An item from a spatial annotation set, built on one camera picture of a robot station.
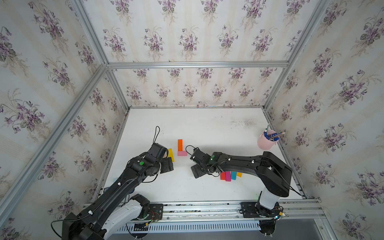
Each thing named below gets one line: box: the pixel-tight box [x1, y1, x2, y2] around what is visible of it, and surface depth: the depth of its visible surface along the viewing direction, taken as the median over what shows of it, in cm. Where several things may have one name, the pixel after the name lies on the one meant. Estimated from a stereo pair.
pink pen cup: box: [257, 129, 279, 151], surface depth 94 cm
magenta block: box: [225, 171, 232, 182], surface depth 85 cm
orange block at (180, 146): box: [177, 139, 184, 152], surface depth 100 cm
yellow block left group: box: [168, 148, 175, 163], surface depth 97 cm
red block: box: [220, 171, 226, 181], surface depth 86 cm
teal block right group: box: [231, 171, 237, 181], surface depth 86 cm
